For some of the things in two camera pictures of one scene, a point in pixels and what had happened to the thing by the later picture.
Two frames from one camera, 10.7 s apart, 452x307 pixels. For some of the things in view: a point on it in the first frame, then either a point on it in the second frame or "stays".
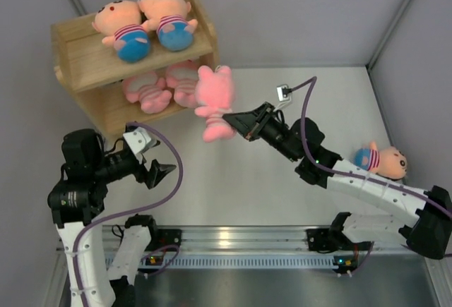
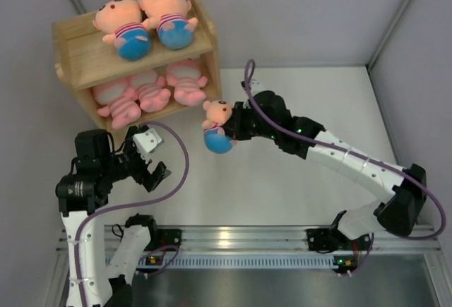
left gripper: (150, 178) stays
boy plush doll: (167, 14) stays
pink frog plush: (183, 76) stays
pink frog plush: (149, 90) stays
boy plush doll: (389, 161) -> (216, 138)
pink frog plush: (215, 92) -> (121, 103)
